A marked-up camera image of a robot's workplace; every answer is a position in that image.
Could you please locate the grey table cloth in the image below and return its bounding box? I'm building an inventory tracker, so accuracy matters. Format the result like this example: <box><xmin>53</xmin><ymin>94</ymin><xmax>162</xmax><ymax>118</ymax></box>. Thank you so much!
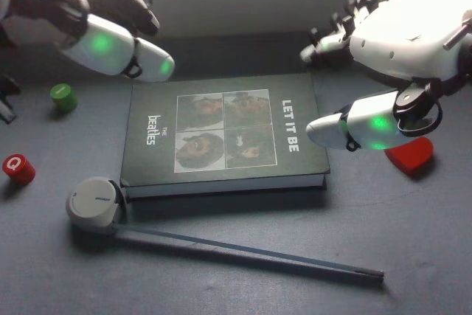
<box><xmin>0</xmin><ymin>30</ymin><xmax>472</xmax><ymax>315</ymax></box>

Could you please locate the red heart block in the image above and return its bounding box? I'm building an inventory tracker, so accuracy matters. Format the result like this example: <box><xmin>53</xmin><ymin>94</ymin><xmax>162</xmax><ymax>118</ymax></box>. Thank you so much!
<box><xmin>383</xmin><ymin>136</ymin><xmax>434</xmax><ymax>177</ymax></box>

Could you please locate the grey tape measure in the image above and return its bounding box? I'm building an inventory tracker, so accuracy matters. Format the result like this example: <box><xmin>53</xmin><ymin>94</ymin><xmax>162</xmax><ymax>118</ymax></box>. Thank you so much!
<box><xmin>65</xmin><ymin>176</ymin><xmax>386</xmax><ymax>282</ymax></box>

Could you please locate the black hardcover book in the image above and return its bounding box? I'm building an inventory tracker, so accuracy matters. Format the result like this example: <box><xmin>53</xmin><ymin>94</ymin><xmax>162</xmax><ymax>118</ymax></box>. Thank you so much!
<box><xmin>119</xmin><ymin>72</ymin><xmax>332</xmax><ymax>200</ymax></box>

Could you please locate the red cylinder block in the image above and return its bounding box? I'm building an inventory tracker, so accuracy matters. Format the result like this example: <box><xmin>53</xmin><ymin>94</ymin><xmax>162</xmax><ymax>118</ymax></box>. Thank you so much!
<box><xmin>1</xmin><ymin>154</ymin><xmax>37</xmax><ymax>186</ymax></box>

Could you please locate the green cylinder block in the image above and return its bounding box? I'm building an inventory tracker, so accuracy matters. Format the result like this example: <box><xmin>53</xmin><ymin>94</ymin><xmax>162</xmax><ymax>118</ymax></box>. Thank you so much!
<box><xmin>49</xmin><ymin>82</ymin><xmax>79</xmax><ymax>112</ymax></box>

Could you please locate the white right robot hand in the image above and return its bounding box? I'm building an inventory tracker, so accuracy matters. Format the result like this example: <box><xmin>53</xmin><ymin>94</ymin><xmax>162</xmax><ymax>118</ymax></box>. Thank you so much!
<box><xmin>299</xmin><ymin>0</ymin><xmax>472</xmax><ymax>152</ymax></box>

